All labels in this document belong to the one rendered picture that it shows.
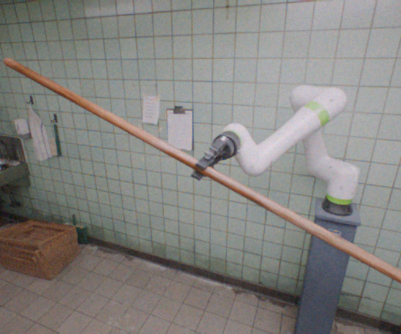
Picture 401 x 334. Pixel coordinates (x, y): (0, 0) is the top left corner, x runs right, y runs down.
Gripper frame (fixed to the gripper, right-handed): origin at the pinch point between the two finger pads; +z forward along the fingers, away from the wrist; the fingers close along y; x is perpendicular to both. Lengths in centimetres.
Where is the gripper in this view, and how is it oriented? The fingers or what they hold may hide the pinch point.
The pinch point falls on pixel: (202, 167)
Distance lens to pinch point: 77.7
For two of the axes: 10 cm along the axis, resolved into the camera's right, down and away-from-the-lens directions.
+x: -8.6, -4.7, 1.9
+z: -3.8, 3.5, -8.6
